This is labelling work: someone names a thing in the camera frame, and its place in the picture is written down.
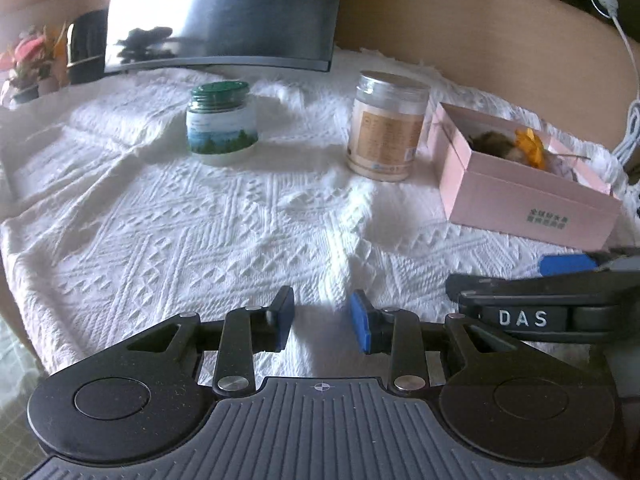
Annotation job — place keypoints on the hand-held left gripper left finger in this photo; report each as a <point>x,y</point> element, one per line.
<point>282,321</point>

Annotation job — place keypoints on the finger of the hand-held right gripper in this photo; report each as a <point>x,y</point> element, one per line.
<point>530,289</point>
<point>567,263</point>

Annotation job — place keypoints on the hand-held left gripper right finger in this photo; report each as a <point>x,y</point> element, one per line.
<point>361,325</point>

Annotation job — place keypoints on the pink cardboard box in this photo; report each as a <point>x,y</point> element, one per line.
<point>500,200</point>

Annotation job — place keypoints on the orange plush flower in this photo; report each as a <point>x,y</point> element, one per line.
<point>531,147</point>

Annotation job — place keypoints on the white textured tablecloth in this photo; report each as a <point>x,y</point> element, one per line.
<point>200,220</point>

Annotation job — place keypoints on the clear jar silver lid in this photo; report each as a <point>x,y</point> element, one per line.
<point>387,130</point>

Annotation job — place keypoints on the green lid jar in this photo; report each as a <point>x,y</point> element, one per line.
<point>222,125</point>

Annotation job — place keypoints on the white power plug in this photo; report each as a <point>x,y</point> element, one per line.
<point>606,2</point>

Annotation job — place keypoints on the green grid mat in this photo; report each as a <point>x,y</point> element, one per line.
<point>17,385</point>

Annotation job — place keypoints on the black computer monitor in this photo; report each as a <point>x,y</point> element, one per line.
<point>225,10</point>

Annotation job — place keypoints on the black round container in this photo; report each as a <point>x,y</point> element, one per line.
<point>87,45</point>

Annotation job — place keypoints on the potted artificial flowers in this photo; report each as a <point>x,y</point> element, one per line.
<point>30,60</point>

